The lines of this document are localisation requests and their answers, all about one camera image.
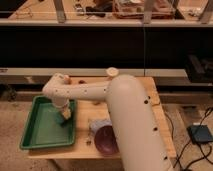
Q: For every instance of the green plastic tray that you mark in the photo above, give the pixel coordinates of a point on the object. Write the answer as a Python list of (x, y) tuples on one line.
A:
[(45, 128)]

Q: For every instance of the purple plastic bowl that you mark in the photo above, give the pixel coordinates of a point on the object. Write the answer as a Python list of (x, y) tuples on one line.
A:
[(105, 141)]

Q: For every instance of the green yellow sponge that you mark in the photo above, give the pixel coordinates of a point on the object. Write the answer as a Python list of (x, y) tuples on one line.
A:
[(64, 116)]

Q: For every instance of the white paper cup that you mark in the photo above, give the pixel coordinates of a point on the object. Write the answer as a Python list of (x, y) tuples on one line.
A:
[(112, 72)]

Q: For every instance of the black power adapter box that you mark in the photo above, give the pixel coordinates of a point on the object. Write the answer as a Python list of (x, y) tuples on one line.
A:
[(200, 134)]

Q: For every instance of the grey folded cloth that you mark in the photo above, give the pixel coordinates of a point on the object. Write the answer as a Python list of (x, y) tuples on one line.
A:
[(96, 124)]

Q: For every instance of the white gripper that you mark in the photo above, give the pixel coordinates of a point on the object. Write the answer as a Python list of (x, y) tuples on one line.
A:
[(61, 105)]

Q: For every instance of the brown grape bunch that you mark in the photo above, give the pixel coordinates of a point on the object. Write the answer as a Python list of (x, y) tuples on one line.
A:
[(82, 81)]

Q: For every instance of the orange fruit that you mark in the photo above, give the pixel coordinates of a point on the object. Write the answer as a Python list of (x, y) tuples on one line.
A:
[(68, 79)]

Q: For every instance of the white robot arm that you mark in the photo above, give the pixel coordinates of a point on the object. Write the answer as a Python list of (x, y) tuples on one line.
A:
[(137, 133)]

